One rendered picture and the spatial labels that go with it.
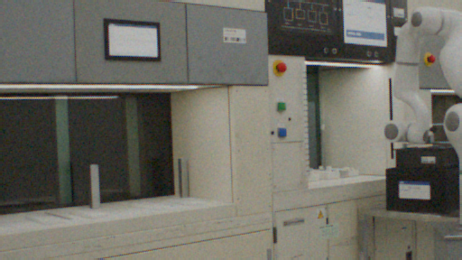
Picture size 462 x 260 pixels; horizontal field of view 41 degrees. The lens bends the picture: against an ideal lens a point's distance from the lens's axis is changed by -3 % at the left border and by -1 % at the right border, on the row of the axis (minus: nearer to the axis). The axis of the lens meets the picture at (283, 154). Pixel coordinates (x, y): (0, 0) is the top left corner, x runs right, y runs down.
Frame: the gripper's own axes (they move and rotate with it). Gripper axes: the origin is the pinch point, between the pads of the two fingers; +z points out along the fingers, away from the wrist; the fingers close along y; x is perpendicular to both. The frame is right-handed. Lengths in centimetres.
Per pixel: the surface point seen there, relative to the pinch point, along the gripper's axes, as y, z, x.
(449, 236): 33, -55, -34
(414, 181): 0.0, -13.9, -20.4
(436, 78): -18, 49, 25
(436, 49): -18, 49, 39
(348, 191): -30.5, -16.0, -25.5
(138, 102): -87, -82, 16
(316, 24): -32, -32, 45
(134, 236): -48, -116, -30
